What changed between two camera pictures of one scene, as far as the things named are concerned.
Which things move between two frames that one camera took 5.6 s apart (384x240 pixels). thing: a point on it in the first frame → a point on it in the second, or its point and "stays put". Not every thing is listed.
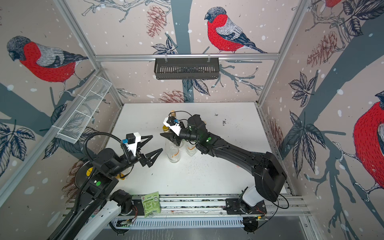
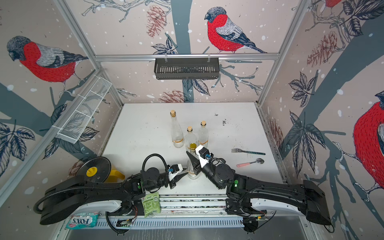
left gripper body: (128, 160) → (163, 181)
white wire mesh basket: (73, 127) stays put
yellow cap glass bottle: (172, 150) → (191, 173)
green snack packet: (151, 204) stays put
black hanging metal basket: (186, 68) stays put
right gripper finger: (172, 137) → (195, 161)
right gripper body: (187, 134) → (210, 171)
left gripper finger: (152, 157) → (177, 178)
